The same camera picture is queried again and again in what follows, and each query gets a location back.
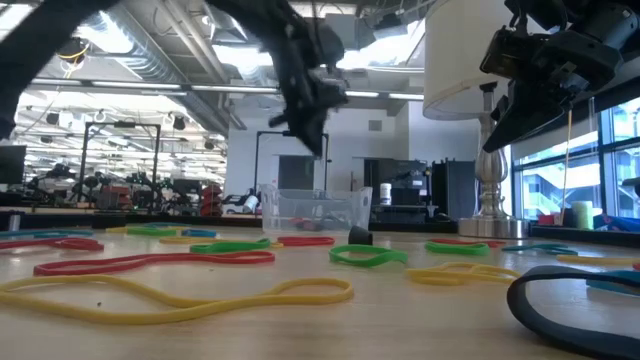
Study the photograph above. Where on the red box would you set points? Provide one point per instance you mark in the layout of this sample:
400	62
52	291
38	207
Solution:
547	219

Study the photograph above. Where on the green rubber band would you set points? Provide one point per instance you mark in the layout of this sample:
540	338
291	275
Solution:
387	257
150	232
225	247
457	249

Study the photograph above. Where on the blue item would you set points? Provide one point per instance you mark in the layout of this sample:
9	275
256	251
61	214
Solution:
620	223

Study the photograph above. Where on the teal rubber band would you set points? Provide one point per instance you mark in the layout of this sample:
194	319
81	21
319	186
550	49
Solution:
50	233
530	247

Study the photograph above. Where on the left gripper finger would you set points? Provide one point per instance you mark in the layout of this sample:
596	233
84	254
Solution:
319	132
301	132

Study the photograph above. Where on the silver ceiling air duct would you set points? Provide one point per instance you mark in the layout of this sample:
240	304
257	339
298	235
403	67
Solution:
145	55

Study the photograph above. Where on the white canister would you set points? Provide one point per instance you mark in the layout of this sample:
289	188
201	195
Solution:
385	193

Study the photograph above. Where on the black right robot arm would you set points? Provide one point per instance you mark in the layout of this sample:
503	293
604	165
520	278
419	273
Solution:
617	25

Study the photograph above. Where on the dark grey cabinet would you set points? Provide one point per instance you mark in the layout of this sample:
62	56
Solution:
395	175

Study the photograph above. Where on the black monitor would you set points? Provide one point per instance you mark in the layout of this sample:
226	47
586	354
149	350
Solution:
12	165

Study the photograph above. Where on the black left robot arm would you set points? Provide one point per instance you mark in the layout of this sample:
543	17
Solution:
30	52

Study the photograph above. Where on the long red rubber band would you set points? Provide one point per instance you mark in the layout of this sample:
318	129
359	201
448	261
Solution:
165	259

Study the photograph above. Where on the black aluminium table frame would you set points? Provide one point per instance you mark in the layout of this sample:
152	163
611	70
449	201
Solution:
150	220

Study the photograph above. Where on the black metal gantry frame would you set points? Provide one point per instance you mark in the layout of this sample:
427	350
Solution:
265	133
120	124

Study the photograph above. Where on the small black block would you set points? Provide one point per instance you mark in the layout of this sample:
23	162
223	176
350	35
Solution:
360	236

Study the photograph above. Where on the long ceiling light strip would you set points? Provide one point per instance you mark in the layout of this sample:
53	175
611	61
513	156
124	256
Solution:
380	94
135	85

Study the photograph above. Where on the white shade silver table lamp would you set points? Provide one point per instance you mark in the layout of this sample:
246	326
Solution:
450	60

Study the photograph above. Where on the blue rubber band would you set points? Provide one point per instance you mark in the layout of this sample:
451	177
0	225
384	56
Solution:
620	285
200	233

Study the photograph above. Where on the red stacked bins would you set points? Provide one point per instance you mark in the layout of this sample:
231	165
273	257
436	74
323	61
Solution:
212	200

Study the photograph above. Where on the white paper roll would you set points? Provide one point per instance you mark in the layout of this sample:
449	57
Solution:
250	202

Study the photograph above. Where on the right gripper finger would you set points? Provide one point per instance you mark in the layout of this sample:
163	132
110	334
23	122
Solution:
500	107
530	117

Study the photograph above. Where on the wall air vent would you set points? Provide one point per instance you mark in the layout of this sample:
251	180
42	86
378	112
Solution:
375	125

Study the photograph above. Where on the long yellow rubber band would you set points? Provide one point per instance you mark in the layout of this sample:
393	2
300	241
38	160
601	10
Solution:
150	318

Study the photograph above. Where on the wide black rubber band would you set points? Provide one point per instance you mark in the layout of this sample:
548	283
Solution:
517	305

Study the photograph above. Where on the yellow-green cup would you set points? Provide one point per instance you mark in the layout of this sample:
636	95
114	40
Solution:
581	215

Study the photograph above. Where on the black cabinet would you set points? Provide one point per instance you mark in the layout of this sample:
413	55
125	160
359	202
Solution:
452	190

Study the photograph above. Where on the silver metal post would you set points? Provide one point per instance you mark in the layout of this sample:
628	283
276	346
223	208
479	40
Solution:
14	221

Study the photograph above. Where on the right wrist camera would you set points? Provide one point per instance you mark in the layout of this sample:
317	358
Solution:
505	50

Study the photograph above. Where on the white ceiling box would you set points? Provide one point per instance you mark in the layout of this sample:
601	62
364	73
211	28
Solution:
352	30

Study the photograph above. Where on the clear plastic bin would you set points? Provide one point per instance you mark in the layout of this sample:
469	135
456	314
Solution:
320	207

